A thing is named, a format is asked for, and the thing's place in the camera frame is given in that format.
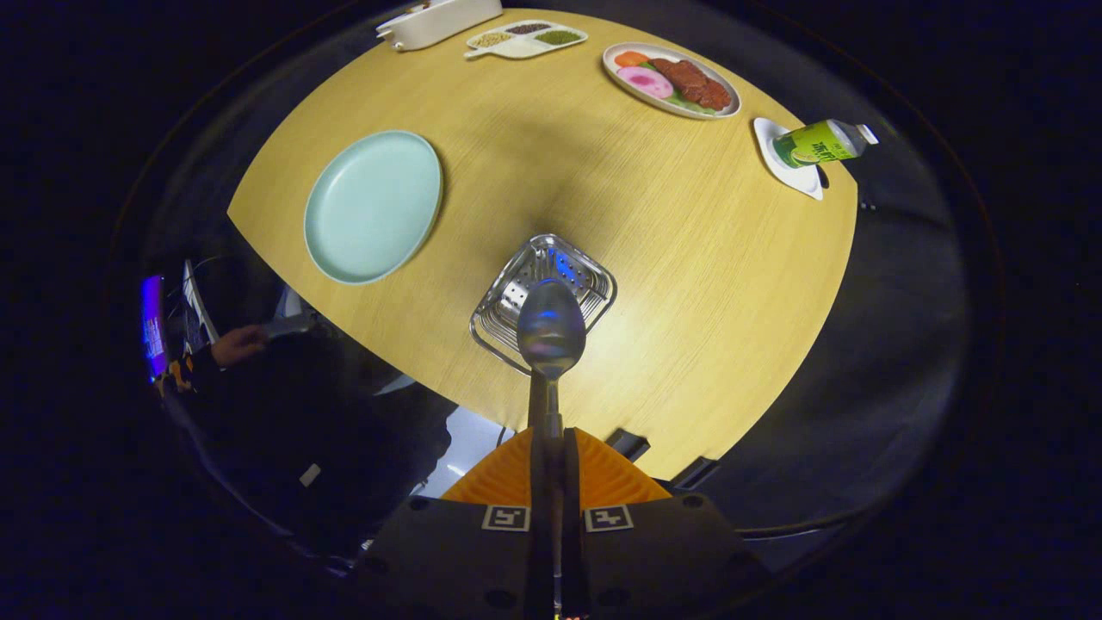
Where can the metal spoon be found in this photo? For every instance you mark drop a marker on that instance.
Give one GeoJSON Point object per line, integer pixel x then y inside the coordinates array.
{"type": "Point", "coordinates": [551, 327]}

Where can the green label bottle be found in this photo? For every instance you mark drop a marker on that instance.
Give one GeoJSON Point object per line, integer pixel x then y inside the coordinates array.
{"type": "Point", "coordinates": [814, 142]}

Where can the white plate of food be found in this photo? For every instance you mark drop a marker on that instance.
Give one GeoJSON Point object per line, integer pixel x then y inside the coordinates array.
{"type": "Point", "coordinates": [689, 82]}

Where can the white toaster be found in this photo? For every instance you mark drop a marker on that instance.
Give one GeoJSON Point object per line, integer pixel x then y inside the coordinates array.
{"type": "Point", "coordinates": [439, 21]}

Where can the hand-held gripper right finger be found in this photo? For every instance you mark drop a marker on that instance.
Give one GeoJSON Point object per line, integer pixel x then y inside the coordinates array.
{"type": "Point", "coordinates": [572, 551]}

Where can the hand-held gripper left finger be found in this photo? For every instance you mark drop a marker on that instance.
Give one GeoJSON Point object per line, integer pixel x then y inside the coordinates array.
{"type": "Point", "coordinates": [539, 551]}

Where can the grey laptop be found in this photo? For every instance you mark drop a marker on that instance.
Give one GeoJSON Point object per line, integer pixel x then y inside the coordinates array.
{"type": "Point", "coordinates": [198, 301]}

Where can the glowing monitor screen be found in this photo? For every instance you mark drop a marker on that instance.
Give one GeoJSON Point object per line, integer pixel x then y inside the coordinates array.
{"type": "Point", "coordinates": [153, 327]}

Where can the white coaster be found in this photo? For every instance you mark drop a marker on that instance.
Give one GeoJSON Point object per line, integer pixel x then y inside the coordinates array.
{"type": "Point", "coordinates": [796, 179]}

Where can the mint green plate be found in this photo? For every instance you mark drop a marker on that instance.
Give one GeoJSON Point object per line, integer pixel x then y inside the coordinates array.
{"type": "Point", "coordinates": [370, 207]}

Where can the white divided condiment tray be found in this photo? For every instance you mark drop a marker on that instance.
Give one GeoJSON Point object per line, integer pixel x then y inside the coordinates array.
{"type": "Point", "coordinates": [525, 45]}

